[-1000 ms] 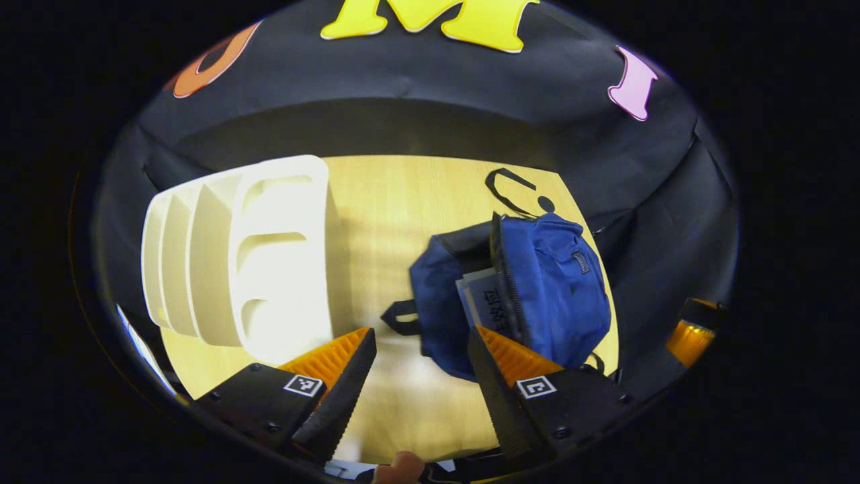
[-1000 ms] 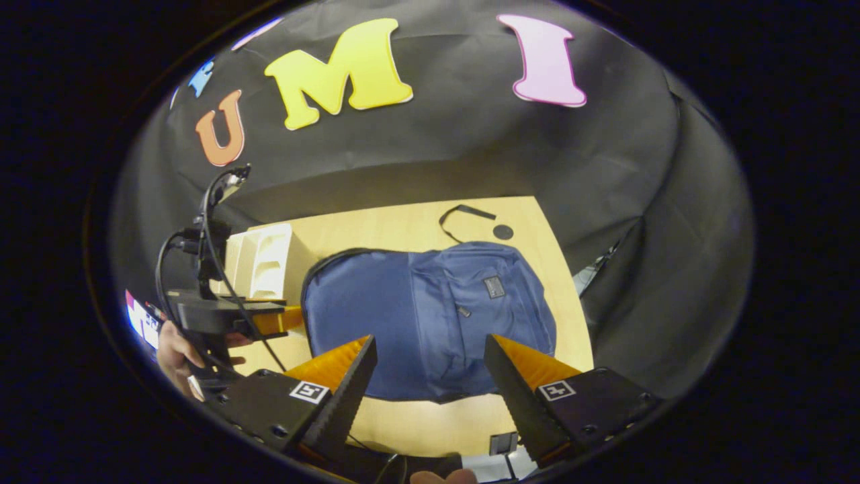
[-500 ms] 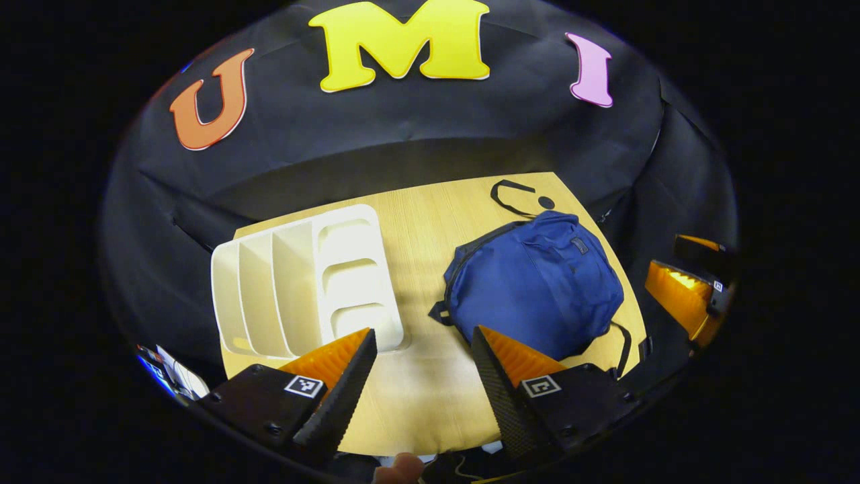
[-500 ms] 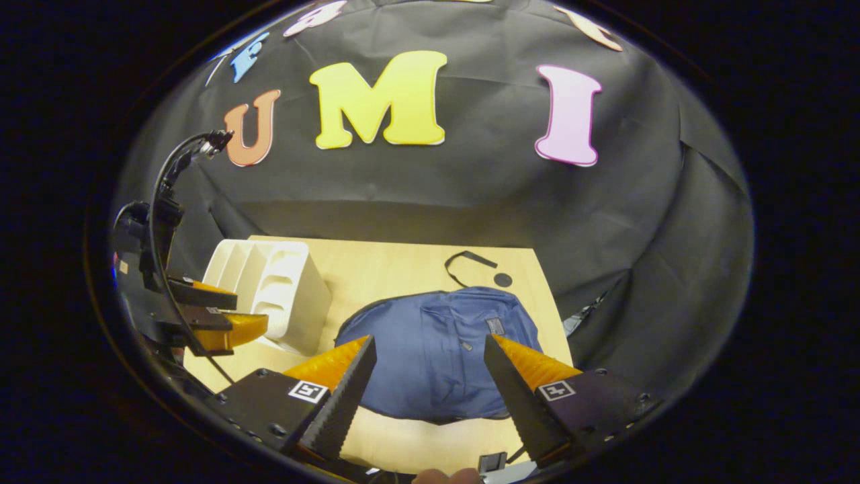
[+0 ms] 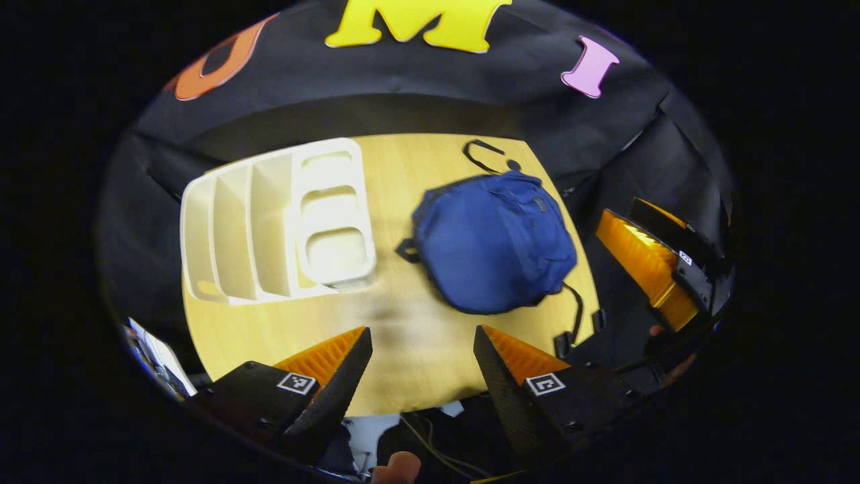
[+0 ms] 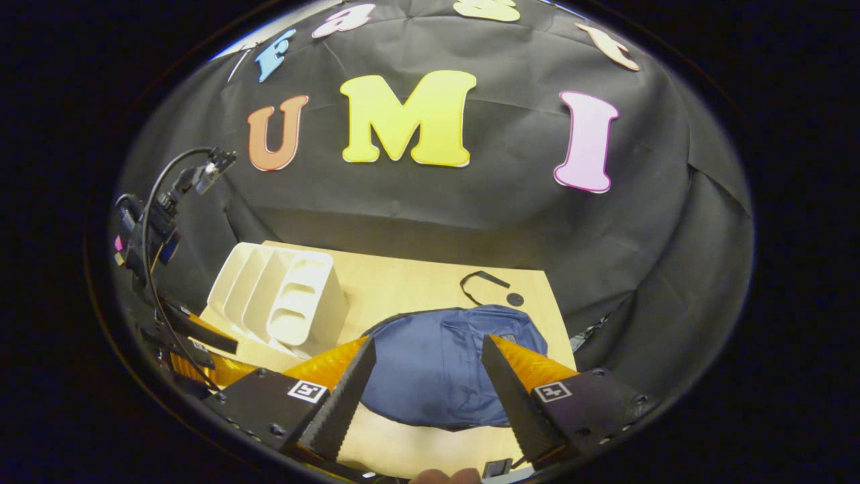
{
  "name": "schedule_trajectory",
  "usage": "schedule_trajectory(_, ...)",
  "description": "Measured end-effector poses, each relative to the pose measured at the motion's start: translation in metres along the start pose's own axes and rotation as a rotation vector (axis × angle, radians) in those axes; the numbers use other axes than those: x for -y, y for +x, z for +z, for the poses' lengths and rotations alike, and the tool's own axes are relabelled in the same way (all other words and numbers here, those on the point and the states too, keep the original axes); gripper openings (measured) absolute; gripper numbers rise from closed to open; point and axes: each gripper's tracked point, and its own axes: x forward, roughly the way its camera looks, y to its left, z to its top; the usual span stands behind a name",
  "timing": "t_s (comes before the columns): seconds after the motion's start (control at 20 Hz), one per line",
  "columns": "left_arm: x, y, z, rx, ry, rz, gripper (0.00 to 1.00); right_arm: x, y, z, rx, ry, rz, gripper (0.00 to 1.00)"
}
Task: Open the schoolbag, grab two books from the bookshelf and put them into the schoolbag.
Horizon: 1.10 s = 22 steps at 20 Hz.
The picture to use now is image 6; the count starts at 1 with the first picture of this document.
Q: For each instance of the blue schoolbag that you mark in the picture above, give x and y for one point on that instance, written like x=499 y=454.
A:
x=430 y=370

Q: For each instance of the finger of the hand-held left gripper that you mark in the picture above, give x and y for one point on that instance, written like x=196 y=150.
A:
x=185 y=370
x=201 y=334

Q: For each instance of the black round disc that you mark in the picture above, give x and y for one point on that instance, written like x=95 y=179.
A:
x=514 y=300

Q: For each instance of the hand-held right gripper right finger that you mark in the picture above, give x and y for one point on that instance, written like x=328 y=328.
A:
x=514 y=403

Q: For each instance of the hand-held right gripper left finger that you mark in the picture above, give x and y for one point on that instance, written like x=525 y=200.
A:
x=342 y=403

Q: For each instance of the white bookshelf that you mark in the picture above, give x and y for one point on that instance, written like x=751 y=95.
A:
x=309 y=296

